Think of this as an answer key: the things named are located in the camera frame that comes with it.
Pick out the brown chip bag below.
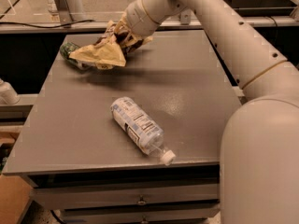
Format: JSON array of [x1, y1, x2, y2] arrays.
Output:
[[68, 20, 154, 70]]

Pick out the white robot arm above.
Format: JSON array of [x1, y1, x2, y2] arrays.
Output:
[[116, 0, 299, 224]]

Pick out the green soda can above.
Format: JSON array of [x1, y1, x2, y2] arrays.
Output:
[[59, 42, 90, 70]]

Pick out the clear plastic water bottle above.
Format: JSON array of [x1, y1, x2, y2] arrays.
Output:
[[110, 97, 176, 165]]

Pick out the white pipe fitting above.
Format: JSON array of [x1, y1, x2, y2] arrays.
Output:
[[0, 78, 20, 105]]

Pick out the grey drawer cabinet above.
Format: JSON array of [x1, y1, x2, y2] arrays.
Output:
[[4, 31, 240, 224]]

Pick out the upper grey drawer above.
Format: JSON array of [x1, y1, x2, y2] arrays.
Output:
[[30, 184, 219, 209]]

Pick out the grey drawer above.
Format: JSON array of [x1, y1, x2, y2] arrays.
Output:
[[62, 203, 219, 224], [30, 184, 219, 209]]

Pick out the lower grey drawer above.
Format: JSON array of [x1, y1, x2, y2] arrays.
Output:
[[62, 203, 219, 224]]

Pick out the brown cardboard box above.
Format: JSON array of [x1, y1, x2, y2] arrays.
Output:
[[0, 175, 32, 224]]

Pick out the grey metal rail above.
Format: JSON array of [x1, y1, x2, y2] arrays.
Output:
[[0, 16, 299, 34]]

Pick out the black cable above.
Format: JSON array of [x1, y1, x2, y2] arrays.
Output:
[[0, 19, 96, 29]]

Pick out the right metal bracket post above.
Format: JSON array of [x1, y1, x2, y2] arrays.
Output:
[[179, 9, 192, 25]]

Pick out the metal bracket post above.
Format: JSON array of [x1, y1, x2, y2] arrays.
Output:
[[54, 0, 72, 25], [179, 9, 192, 25]]

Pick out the left metal bracket post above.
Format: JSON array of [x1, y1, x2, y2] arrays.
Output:
[[54, 0, 72, 25]]

